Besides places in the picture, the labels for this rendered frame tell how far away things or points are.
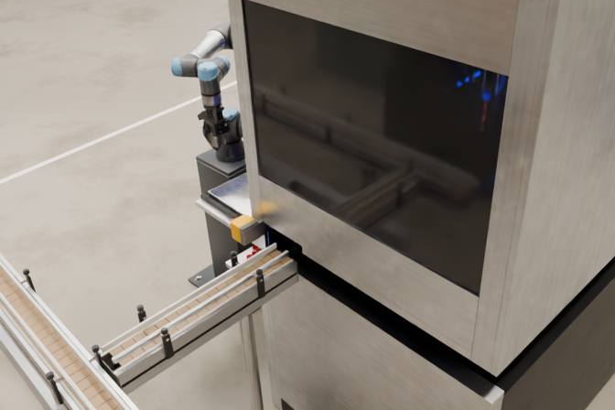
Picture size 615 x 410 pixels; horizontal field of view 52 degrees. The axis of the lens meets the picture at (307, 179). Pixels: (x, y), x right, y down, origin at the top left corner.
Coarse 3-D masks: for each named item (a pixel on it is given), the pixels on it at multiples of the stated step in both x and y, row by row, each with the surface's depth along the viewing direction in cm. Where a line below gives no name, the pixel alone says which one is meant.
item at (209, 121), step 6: (204, 108) 240; (210, 108) 239; (216, 108) 238; (222, 108) 239; (210, 114) 243; (216, 114) 239; (204, 120) 245; (210, 120) 243; (216, 120) 240; (222, 120) 241; (228, 120) 243; (210, 126) 242; (216, 126) 241; (222, 126) 243; (228, 126) 245; (216, 132) 242; (222, 132) 244
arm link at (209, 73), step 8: (200, 64) 234; (208, 64) 234; (216, 64) 235; (200, 72) 232; (208, 72) 231; (216, 72) 233; (200, 80) 233; (208, 80) 233; (216, 80) 234; (200, 88) 236; (208, 88) 234; (216, 88) 236; (208, 96) 236
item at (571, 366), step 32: (352, 288) 214; (608, 288) 213; (576, 320) 199; (608, 320) 230; (448, 352) 189; (544, 352) 187; (576, 352) 214; (608, 352) 251; (512, 384) 178; (544, 384) 201; (576, 384) 232
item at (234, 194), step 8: (240, 176) 268; (224, 184) 264; (232, 184) 267; (240, 184) 269; (208, 192) 259; (216, 192) 262; (224, 192) 264; (232, 192) 263; (240, 192) 263; (248, 192) 263; (224, 200) 258; (232, 200) 258; (240, 200) 258; (248, 200) 258; (232, 208) 248; (240, 208) 254; (248, 208) 253
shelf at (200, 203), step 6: (198, 204) 259; (204, 204) 257; (204, 210) 257; (210, 210) 253; (216, 210) 253; (216, 216) 251; (222, 216) 250; (228, 216) 250; (222, 222) 249; (228, 222) 246; (288, 246) 235
